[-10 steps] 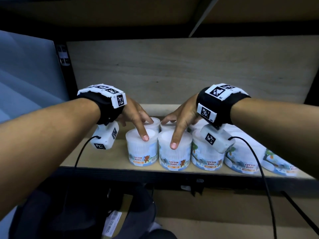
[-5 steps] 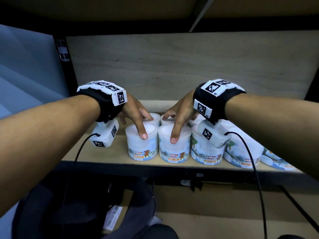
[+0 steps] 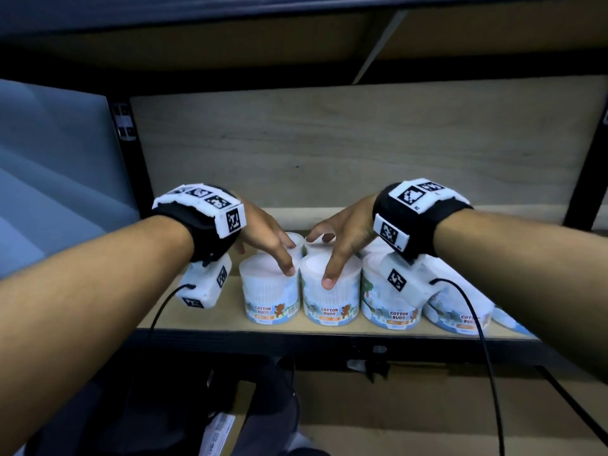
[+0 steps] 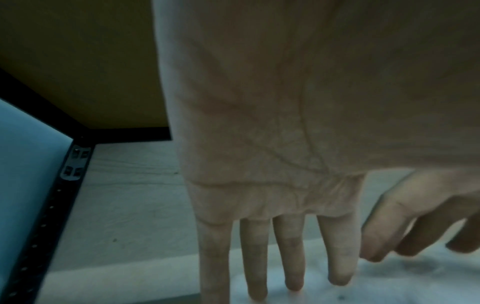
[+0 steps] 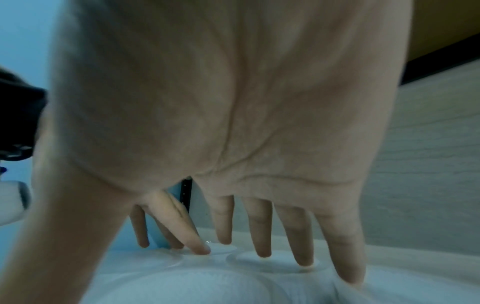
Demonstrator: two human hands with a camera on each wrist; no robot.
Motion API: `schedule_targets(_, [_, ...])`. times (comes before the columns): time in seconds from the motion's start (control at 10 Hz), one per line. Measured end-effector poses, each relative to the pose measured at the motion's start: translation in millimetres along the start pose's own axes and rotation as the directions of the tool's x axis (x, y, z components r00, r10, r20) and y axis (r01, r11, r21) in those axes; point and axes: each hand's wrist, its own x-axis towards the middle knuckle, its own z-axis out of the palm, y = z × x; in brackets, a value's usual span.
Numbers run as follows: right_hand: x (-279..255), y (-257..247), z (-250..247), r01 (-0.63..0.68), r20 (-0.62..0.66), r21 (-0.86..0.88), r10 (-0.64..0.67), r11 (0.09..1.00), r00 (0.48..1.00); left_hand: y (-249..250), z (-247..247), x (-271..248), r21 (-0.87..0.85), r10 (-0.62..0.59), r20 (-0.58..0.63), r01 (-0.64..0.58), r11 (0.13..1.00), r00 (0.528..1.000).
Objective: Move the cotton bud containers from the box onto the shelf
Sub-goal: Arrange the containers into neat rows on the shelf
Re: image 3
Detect cotton bud tub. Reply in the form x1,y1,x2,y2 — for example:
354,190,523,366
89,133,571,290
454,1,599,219
300,253,363,327
239,253,301,326

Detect person's left forearm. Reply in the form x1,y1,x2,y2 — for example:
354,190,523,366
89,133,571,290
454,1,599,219
0,215,196,442

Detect person's right hand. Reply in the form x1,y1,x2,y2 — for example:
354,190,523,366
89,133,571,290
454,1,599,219
305,192,380,291

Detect black metal wooden shelf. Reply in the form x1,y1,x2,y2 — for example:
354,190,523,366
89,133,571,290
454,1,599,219
0,0,608,456

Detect black cable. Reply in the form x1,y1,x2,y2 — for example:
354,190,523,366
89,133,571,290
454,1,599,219
128,282,196,423
428,277,507,456

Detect person's right forearm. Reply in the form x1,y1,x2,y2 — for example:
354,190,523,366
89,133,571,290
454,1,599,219
433,208,608,381

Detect dark grey plastic bag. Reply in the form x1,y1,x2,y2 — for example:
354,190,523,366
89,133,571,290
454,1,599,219
23,355,329,456

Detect group of cotton bud tubs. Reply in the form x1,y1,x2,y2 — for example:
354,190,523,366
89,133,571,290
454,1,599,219
256,231,538,337

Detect person's left hand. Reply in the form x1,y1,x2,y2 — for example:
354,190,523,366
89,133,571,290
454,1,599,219
231,196,297,277

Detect brown carton with white label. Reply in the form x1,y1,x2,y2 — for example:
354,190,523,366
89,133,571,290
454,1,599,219
199,380,255,456

